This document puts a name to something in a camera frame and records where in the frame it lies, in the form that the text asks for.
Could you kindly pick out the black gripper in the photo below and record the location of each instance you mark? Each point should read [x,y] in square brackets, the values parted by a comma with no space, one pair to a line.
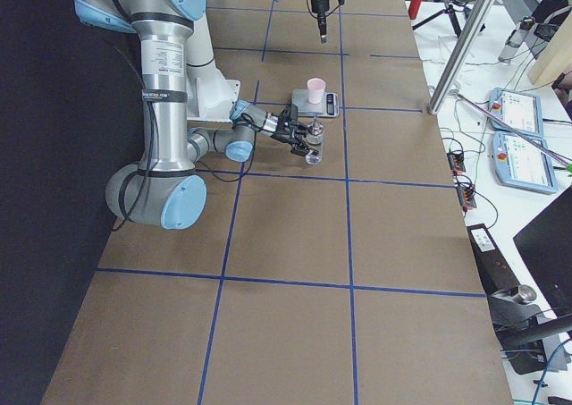
[320,6]
[281,133]

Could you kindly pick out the pink plastic cup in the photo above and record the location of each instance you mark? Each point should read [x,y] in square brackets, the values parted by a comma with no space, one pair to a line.
[315,90]

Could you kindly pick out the silver digital kitchen scale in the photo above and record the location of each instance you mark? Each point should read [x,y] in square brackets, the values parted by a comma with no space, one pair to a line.
[327,108]

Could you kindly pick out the black tripod leg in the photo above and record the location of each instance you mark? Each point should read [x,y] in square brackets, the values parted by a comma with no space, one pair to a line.
[451,8]

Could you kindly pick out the orange black terminal block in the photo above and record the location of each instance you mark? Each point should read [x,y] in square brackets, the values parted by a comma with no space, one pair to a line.
[456,162]

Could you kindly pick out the near blue teach pendant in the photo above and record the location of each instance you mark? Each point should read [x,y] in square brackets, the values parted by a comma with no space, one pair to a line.
[519,164]

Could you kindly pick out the blue teach pendant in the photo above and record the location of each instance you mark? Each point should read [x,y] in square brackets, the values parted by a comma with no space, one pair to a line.
[519,164]
[519,110]

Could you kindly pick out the far blue teach pendant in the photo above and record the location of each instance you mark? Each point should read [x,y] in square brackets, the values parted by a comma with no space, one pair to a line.
[519,110]

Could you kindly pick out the black box with label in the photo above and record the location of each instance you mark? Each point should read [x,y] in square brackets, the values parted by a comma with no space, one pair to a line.
[496,275]

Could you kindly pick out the black monitor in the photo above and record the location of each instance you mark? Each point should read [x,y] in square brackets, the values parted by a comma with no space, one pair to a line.
[545,247]

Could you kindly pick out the aluminium frame post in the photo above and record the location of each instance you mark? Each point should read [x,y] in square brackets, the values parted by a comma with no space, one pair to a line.
[459,54]

